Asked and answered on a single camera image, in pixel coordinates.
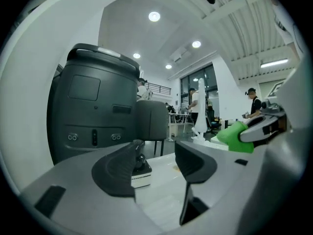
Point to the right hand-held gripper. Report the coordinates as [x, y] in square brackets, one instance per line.
[293, 101]

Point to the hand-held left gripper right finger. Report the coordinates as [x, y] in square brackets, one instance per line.
[232, 180]

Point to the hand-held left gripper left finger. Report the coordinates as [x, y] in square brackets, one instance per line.
[73, 180]

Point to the green cloth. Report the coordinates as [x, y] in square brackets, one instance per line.
[232, 136]

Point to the long ceiling light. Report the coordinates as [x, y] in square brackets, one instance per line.
[274, 63]

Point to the dark grey machine cabinet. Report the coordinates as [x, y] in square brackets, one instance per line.
[93, 111]

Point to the dark grey chair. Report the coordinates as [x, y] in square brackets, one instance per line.
[151, 121]

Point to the round ceiling light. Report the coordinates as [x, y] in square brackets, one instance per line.
[154, 16]
[136, 55]
[196, 44]
[168, 66]

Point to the ceiling air conditioner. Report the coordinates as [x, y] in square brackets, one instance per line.
[181, 55]

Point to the person's white printed shirt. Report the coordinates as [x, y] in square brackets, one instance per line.
[283, 16]

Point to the dark glass window wall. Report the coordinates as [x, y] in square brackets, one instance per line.
[211, 77]

